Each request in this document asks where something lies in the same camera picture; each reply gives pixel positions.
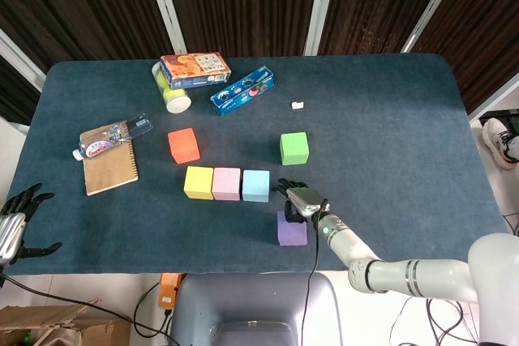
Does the black right hand cable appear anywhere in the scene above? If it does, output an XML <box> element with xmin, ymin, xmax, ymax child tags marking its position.
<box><xmin>299</xmin><ymin>199</ymin><xmax>330</xmax><ymax>346</ymax></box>

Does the purple foam cube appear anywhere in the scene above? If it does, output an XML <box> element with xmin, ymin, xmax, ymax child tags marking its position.
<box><xmin>277</xmin><ymin>210</ymin><xmax>309</xmax><ymax>247</ymax></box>

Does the brown spiral notebook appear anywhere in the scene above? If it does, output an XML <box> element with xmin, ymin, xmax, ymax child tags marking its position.
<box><xmin>79</xmin><ymin>125</ymin><xmax>139</xmax><ymax>197</ymax></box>

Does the orange device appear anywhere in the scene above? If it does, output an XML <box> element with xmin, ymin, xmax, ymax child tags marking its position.
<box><xmin>157</xmin><ymin>272</ymin><xmax>184</xmax><ymax>310</ymax></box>

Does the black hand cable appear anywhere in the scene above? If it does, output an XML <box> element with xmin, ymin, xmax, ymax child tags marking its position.
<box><xmin>0</xmin><ymin>271</ymin><xmax>174</xmax><ymax>341</ymax></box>
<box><xmin>299</xmin><ymin>199</ymin><xmax>330</xmax><ymax>346</ymax></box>

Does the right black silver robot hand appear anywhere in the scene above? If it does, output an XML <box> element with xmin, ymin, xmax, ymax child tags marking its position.
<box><xmin>272</xmin><ymin>177</ymin><xmax>330</xmax><ymax>225</ymax></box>

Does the pink foam cube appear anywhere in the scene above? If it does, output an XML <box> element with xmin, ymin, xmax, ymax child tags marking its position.
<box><xmin>212</xmin><ymin>166</ymin><xmax>243</xmax><ymax>202</ymax></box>

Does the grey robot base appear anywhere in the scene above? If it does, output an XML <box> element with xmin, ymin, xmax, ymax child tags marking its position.
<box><xmin>169</xmin><ymin>272</ymin><xmax>344</xmax><ymax>346</ymax></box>

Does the clear plastic water bottle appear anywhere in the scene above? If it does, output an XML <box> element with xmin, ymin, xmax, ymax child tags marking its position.
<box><xmin>72</xmin><ymin>113</ymin><xmax>155</xmax><ymax>160</ymax></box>

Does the yellow foam cube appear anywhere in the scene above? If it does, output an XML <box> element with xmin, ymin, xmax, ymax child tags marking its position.
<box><xmin>183</xmin><ymin>165</ymin><xmax>215</xmax><ymax>201</ymax></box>

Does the black box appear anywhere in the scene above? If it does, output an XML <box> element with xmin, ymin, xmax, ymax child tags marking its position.
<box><xmin>478</xmin><ymin>109</ymin><xmax>519</xmax><ymax>128</ymax></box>

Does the orange foam cube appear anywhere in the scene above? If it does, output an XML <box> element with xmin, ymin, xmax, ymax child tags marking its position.
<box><xmin>167</xmin><ymin>127</ymin><xmax>201</xmax><ymax>165</ymax></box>

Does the blue Oreo cookie box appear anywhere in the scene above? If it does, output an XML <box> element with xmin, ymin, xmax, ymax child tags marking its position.
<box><xmin>210</xmin><ymin>65</ymin><xmax>277</xmax><ymax>117</ymax></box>

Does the white sneaker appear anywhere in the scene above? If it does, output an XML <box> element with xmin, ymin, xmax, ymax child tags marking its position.
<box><xmin>481</xmin><ymin>117</ymin><xmax>519</xmax><ymax>171</ymax></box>

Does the orange blue cracker box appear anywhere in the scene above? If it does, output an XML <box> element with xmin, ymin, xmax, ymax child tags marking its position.
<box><xmin>159</xmin><ymin>52</ymin><xmax>233</xmax><ymax>90</ymax></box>

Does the yellow-green canister white lid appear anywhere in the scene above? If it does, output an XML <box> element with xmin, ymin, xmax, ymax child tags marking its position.
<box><xmin>151</xmin><ymin>61</ymin><xmax>192</xmax><ymax>114</ymax></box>

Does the black floor cable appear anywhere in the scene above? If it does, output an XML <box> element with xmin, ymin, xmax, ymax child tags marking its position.
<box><xmin>132</xmin><ymin>280</ymin><xmax>174</xmax><ymax>340</ymax></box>

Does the light blue foam cube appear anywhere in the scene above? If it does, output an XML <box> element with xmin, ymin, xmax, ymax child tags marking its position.
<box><xmin>242</xmin><ymin>169</ymin><xmax>271</xmax><ymax>203</ymax></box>

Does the brown cardboard box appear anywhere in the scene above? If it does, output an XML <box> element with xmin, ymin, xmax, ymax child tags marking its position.
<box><xmin>0</xmin><ymin>298</ymin><xmax>131</xmax><ymax>346</ymax></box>

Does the dark teal table cloth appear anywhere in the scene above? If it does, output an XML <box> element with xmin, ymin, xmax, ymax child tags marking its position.
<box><xmin>0</xmin><ymin>53</ymin><xmax>513</xmax><ymax>275</ymax></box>

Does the white partition frame post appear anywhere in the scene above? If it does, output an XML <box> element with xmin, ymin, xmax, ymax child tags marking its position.
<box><xmin>303</xmin><ymin>0</ymin><xmax>340</xmax><ymax>57</ymax></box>
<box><xmin>141</xmin><ymin>0</ymin><xmax>187</xmax><ymax>58</ymax></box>
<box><xmin>0</xmin><ymin>28</ymin><xmax>46</xmax><ymax>92</ymax></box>
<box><xmin>469</xmin><ymin>78</ymin><xmax>519</xmax><ymax>121</ymax></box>
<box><xmin>401</xmin><ymin>0</ymin><xmax>471</xmax><ymax>53</ymax></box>

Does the black left hand cable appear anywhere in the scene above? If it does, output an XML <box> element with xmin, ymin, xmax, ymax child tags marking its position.
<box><xmin>0</xmin><ymin>271</ymin><xmax>174</xmax><ymax>341</ymax></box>

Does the green foam cube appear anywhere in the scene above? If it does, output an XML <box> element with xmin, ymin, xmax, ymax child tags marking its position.
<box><xmin>279</xmin><ymin>131</ymin><xmax>311</xmax><ymax>167</ymax></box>

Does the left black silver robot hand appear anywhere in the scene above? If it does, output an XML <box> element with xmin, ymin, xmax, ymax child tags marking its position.
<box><xmin>0</xmin><ymin>182</ymin><xmax>63</xmax><ymax>270</ymax></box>

